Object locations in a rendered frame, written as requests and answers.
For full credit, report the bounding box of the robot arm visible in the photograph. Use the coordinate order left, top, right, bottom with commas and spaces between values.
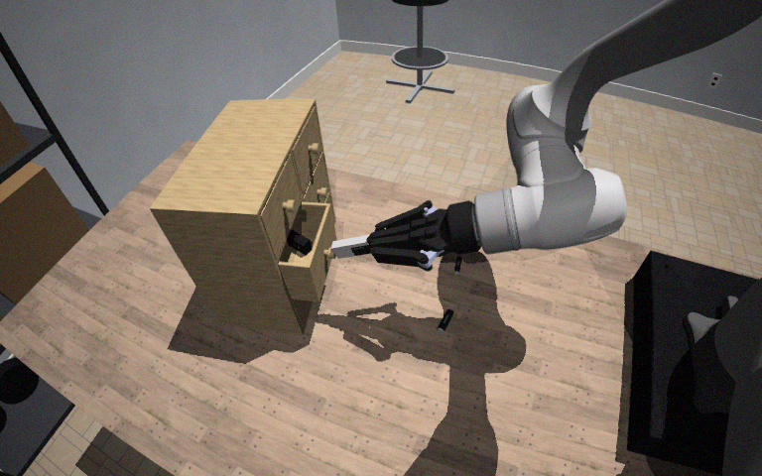
471, 0, 762, 476

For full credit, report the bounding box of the black nine-volt battery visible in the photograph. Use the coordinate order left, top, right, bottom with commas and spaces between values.
287, 230, 312, 255

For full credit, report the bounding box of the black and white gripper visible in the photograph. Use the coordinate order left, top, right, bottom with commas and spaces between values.
331, 200, 481, 272

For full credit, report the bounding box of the small wooden chest of drawers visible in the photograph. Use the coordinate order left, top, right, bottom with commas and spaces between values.
150, 99, 336, 335

